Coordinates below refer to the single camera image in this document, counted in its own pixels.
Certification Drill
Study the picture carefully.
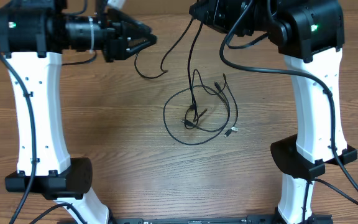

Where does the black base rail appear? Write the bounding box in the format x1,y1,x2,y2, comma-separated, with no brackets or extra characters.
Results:
113,213,334,224

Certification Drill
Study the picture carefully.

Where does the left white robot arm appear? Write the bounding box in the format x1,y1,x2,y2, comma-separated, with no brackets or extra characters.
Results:
0,1,157,223

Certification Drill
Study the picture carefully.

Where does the long thin black cable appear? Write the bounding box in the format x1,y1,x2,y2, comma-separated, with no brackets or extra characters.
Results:
134,17,195,80

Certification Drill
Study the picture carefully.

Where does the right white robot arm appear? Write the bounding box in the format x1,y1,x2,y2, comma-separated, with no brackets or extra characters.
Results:
189,0,357,223

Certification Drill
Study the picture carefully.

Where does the thick black tagged cable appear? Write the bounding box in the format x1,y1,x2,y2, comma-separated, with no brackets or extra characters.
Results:
186,21,208,124

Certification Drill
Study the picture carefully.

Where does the thin black usb cable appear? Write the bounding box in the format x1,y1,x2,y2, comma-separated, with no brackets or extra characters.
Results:
162,81,232,146

